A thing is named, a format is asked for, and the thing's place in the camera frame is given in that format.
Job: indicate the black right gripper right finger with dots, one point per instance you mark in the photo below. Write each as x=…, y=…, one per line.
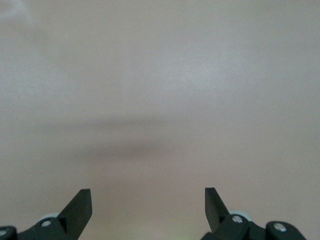
x=217, y=215

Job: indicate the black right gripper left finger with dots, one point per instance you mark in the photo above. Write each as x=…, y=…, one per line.
x=75, y=215

